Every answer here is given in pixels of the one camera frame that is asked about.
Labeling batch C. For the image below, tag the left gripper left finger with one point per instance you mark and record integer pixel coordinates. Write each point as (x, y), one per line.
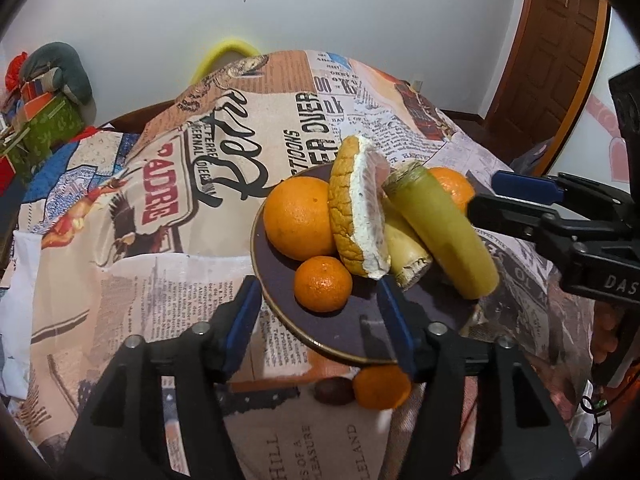
(120, 433)

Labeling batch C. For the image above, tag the dark red grape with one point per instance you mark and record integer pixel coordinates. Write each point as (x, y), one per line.
(335, 391)

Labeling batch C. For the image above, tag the yellow round chair back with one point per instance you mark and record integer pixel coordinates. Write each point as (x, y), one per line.
(218, 52)

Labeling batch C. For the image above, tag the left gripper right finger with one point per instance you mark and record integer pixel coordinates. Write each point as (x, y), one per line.
(519, 432)

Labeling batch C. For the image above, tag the medium orange on plate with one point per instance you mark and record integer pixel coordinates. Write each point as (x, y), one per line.
(456, 185)

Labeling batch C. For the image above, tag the long yellow sugarcane piece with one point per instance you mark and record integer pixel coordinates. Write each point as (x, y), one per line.
(443, 228)

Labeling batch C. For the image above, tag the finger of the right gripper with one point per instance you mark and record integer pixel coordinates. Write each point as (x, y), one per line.
(545, 187)
(544, 227)

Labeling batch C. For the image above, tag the large orange with sticker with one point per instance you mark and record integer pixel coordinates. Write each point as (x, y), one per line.
(296, 218)

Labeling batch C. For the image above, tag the person right hand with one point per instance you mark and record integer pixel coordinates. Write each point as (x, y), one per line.
(604, 342)

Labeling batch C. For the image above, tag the small tangerine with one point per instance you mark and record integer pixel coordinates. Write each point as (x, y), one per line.
(381, 388)
(322, 284)

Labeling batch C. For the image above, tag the grey plush toy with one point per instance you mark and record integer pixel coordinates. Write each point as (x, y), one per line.
(59, 67)

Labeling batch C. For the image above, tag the brown wooden door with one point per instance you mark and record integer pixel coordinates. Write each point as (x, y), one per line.
(555, 56)

